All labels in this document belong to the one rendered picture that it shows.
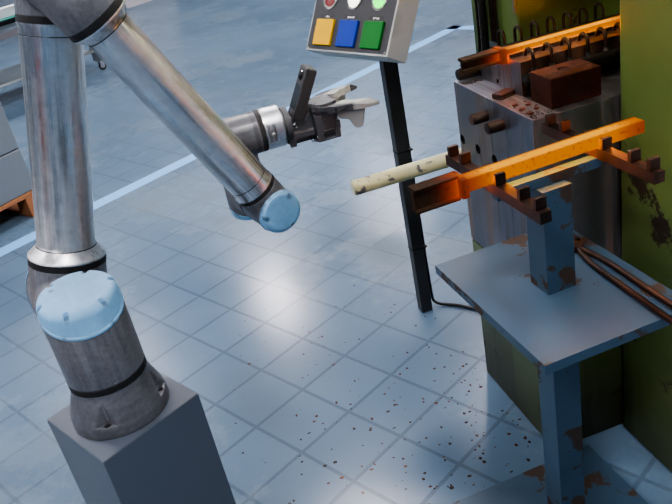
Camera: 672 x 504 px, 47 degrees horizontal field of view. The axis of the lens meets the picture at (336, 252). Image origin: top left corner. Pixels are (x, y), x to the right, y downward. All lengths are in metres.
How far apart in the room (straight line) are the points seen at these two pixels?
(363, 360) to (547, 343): 1.25
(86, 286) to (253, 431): 1.04
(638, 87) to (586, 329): 0.55
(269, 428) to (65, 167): 1.15
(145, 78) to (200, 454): 0.74
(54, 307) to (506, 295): 0.82
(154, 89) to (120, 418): 0.60
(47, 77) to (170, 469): 0.77
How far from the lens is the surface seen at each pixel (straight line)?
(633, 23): 1.66
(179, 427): 1.55
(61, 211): 1.54
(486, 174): 1.31
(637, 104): 1.70
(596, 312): 1.42
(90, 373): 1.47
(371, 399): 2.37
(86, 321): 1.41
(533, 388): 2.11
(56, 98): 1.49
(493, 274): 1.55
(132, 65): 1.38
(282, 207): 1.53
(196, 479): 1.64
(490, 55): 1.80
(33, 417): 2.81
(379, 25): 2.15
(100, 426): 1.52
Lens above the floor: 1.50
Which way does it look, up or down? 28 degrees down
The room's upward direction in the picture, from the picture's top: 12 degrees counter-clockwise
